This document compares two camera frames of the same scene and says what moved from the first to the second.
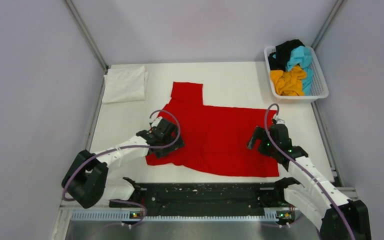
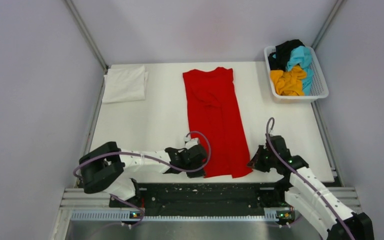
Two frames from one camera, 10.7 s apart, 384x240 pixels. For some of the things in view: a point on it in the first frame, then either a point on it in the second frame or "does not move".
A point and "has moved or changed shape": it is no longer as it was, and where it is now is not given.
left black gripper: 164,152 -> 199,174
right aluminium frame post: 331,14 does not move
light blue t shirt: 301,56 does not move
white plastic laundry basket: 319,86 does not move
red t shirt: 216,138 has moved or changed shape
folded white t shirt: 125,84 does not move
